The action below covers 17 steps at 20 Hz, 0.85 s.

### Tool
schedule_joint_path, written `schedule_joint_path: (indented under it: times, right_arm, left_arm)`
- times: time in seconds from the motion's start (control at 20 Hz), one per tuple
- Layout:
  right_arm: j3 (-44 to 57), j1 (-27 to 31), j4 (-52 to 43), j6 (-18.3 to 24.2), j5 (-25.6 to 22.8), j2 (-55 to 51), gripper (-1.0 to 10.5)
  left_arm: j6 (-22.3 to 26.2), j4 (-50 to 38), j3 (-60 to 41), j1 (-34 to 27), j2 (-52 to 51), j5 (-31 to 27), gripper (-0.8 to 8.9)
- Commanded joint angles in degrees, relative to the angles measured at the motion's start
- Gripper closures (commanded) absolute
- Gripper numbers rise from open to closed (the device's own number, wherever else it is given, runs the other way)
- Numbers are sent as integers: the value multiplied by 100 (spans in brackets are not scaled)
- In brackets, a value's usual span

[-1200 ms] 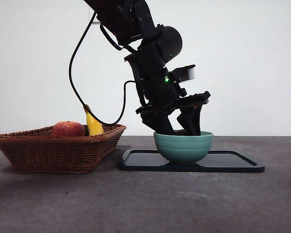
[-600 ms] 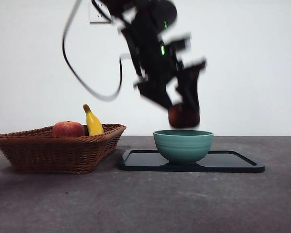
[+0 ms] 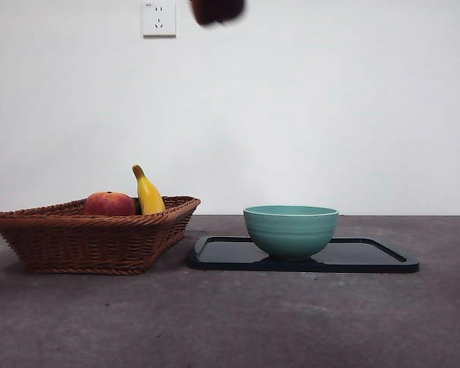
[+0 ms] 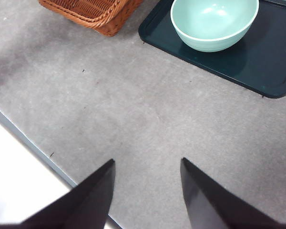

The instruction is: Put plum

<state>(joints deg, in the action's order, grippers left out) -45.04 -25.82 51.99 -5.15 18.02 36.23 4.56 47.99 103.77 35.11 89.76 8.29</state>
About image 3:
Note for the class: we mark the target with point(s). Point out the dark purple plum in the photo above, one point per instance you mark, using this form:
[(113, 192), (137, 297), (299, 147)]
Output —
[(218, 11)]

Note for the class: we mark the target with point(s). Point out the teal ribbed bowl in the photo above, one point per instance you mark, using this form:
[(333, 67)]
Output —
[(291, 237)]

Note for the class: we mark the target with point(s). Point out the black rectangular tray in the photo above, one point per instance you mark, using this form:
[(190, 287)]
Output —
[(222, 257)]

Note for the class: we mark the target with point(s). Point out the yellow banana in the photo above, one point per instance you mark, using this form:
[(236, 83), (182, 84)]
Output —
[(149, 195)]

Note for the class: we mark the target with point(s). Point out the red orange peach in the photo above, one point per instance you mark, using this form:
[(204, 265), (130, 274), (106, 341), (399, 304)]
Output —
[(110, 204)]

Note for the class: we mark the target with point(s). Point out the brown wicker basket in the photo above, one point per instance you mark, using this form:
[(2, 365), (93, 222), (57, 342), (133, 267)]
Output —
[(84, 245)]

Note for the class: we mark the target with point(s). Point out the white wall power socket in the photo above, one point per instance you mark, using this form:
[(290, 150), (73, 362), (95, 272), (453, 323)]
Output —
[(159, 20)]

